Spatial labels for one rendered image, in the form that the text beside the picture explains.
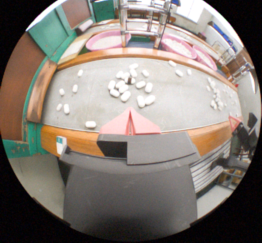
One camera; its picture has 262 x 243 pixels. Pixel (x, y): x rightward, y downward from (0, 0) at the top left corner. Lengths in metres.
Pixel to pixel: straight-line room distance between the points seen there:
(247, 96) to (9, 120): 5.40
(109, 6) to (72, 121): 2.83
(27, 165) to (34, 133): 0.90
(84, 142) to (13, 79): 0.41
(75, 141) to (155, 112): 0.26
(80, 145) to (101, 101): 0.15
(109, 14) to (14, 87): 2.74
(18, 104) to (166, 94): 0.60
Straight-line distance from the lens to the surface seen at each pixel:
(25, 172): 1.36
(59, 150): 0.31
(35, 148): 0.48
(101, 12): 2.93
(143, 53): 0.36
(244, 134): 0.46
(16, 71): 0.47
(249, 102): 4.94
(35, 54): 0.52
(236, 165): 0.69
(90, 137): 0.25
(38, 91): 0.42
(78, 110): 0.30
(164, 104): 0.27
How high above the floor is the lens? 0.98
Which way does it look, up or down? 77 degrees down
